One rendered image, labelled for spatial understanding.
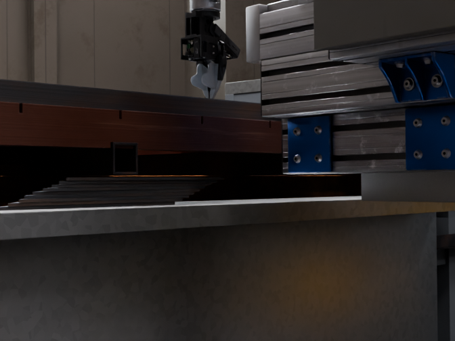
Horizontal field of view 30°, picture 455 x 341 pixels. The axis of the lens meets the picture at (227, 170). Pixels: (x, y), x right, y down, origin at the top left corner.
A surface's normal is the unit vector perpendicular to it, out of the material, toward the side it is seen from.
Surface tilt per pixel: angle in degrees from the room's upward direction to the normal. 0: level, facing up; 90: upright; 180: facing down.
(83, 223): 90
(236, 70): 90
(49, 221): 90
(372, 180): 90
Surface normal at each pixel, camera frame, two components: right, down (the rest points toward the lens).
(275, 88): -0.76, 0.00
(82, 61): 0.65, -0.02
